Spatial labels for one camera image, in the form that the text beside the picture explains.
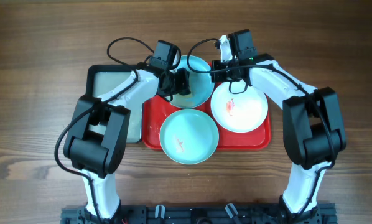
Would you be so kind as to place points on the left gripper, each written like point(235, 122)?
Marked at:
point(175, 83)

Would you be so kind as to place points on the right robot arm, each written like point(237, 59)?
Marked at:
point(313, 129)

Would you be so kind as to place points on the light blue plate top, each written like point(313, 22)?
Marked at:
point(201, 87)

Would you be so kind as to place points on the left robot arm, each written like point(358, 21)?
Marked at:
point(95, 139)

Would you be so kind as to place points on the green yellow sponge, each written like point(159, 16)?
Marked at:
point(190, 95)

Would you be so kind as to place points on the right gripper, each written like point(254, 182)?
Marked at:
point(224, 66)

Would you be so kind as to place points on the black water tray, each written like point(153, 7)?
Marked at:
point(103, 78)

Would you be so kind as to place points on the light blue plate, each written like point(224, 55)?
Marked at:
point(201, 87)
point(189, 136)

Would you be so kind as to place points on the white plate with stain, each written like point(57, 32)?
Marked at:
point(238, 108)

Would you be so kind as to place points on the light blue plate bottom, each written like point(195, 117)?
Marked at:
point(189, 136)

